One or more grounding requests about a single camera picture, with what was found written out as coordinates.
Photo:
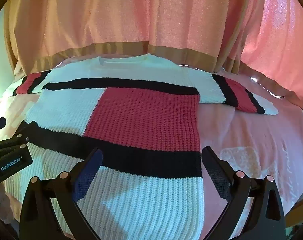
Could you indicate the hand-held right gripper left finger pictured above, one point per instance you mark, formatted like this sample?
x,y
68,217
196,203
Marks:
x,y
87,177

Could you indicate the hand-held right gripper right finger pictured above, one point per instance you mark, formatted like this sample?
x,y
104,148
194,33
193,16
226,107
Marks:
x,y
216,175

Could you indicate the white red black knit sweater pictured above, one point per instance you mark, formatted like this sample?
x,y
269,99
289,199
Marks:
x,y
141,120

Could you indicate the pink bed sheet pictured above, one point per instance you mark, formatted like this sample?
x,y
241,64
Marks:
x,y
241,135

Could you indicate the pink curtain with tan hem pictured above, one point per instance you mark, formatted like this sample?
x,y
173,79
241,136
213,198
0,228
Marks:
x,y
141,10

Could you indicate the wooden bed frame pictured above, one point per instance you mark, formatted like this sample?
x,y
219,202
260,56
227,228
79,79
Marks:
x,y
295,217

